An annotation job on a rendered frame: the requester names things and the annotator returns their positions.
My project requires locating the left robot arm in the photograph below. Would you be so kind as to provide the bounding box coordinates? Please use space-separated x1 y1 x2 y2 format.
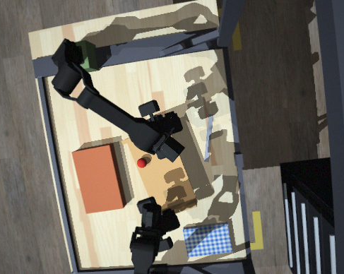
129 203 180 274

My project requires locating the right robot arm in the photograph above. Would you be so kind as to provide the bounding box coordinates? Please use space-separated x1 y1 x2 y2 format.
52 38 185 163

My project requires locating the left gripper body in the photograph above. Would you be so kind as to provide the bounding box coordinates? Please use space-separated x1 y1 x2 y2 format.
136 196 173 252

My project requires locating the tan wooden tray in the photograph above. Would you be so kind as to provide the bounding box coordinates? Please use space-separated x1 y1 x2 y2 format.
121 138 197 214

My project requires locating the red ball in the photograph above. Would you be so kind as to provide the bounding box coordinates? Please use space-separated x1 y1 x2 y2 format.
137 158 147 168

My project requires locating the orange-brown rectangular block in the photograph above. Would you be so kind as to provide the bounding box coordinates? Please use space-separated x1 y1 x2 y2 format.
71 143 126 214

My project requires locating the blue checkered cloth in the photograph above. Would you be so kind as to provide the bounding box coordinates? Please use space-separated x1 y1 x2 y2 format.
183 222 232 257

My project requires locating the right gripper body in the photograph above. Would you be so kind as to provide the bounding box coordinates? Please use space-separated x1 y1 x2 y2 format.
138 100 166 160

